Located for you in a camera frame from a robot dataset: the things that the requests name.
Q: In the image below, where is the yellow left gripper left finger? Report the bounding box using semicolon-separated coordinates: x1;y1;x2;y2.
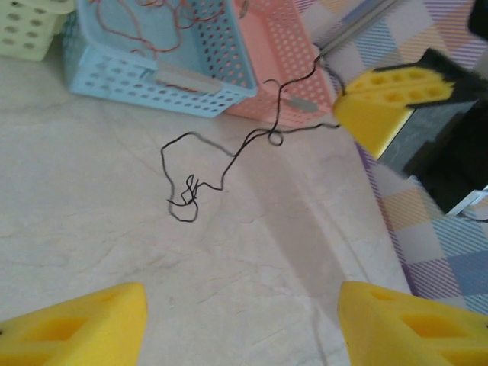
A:
0;281;149;366

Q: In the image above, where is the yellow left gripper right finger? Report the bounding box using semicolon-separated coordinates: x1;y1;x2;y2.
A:
337;281;488;366

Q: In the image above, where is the thin black cable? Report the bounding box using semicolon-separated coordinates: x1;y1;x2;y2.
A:
159;53;343;224

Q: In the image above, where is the thin orange cable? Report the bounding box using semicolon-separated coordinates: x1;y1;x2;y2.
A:
136;0;232;41

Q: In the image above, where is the thin red cable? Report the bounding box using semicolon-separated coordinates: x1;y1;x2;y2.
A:
88;0;184;66

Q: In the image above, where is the pink plastic basket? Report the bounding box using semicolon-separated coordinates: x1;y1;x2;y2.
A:
223;0;341;129

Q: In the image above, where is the blue plastic basket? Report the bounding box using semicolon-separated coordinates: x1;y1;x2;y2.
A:
62;0;259;119

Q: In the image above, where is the green plastic basket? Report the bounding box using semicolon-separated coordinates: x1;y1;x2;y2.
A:
0;0;78;63

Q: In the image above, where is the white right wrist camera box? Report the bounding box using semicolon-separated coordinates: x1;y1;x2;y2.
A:
445;185;488;219

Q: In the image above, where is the aluminium frame post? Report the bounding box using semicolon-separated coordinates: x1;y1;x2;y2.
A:
315;0;401;55

